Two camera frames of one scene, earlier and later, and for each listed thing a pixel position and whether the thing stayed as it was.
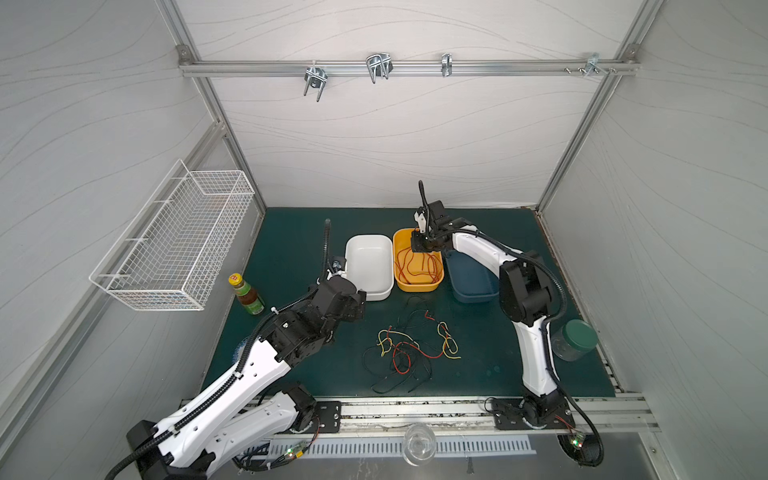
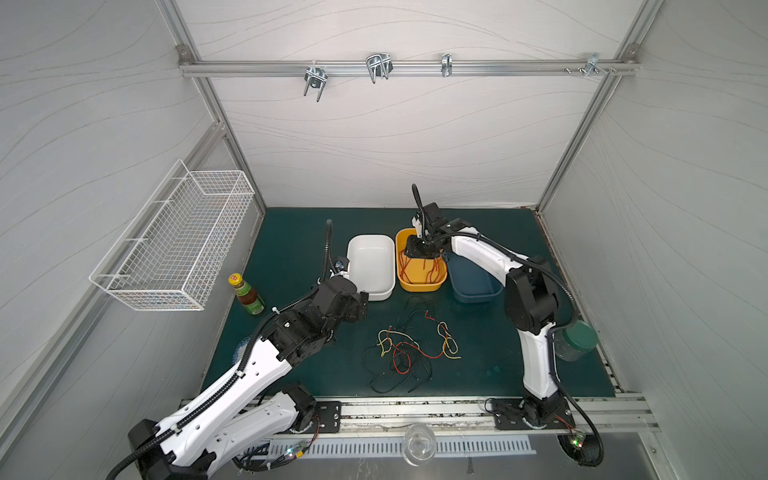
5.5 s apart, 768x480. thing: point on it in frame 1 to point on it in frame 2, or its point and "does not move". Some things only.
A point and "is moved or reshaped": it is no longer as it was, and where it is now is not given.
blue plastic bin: x=470 y=281 does not move
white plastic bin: x=370 y=265 does not move
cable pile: x=404 y=350 does not move
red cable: x=417 y=274 is moved or reshaped
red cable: x=440 y=264 is moved or reshaped
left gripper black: x=355 y=307 does not move
